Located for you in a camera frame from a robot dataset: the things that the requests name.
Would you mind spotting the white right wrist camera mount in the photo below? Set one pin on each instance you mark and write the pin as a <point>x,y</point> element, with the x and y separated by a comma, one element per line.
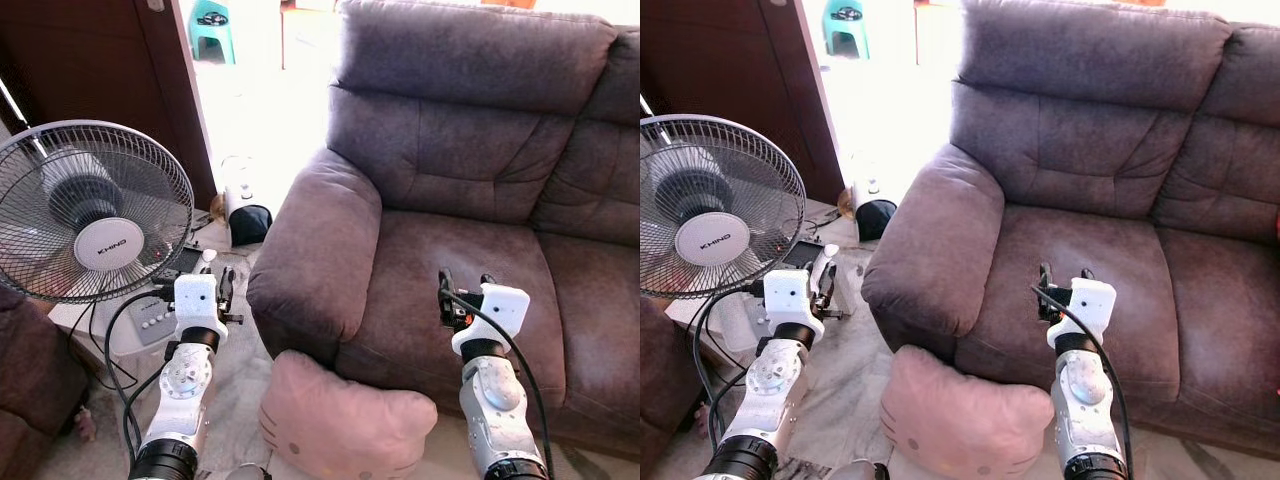
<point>1090,305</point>
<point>500,310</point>

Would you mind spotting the small black white appliance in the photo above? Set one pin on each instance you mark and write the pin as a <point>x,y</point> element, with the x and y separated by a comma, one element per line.
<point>250,222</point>
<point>876,218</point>

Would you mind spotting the brown fabric sofa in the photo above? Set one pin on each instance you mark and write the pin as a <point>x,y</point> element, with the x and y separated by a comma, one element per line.
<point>450,250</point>
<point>1080,250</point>

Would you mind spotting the white box appliance with buttons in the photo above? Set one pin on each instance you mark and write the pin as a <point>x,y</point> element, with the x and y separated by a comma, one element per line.
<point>140,325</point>
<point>740,320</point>

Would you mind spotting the pink cat face pillow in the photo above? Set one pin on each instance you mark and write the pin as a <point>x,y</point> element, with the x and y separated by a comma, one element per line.
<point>960,420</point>
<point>340,420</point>

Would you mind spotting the grey electric fan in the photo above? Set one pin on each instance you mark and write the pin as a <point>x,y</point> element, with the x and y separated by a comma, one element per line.
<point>720,190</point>
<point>100,210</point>

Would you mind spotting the silver metal rod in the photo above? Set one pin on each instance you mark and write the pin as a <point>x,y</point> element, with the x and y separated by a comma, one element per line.
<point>14,105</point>
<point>646,103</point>

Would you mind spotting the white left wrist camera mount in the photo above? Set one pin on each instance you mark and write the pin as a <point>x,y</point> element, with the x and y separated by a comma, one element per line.
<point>790,295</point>
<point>195,300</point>

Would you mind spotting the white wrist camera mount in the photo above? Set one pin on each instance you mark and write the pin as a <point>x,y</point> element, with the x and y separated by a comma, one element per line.
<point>790,295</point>
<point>1090,305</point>
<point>195,300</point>
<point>500,310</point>

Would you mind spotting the grey robot foot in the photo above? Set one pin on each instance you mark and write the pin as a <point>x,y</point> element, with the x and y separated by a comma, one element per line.
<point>247,472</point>
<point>858,470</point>

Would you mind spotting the teal plastic stool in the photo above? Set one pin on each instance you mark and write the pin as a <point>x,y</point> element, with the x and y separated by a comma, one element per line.
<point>846,28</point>
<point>212,30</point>

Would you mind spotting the dark brown armchair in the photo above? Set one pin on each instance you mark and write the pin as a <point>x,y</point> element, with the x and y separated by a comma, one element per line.
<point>665,390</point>
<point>35,380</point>

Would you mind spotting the dark brown wooden door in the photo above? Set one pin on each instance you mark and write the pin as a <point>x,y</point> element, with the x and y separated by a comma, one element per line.
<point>100,60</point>
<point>720,55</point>

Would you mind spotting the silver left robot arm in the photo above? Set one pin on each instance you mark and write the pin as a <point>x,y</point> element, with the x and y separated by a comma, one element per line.
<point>180,400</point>
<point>765,400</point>

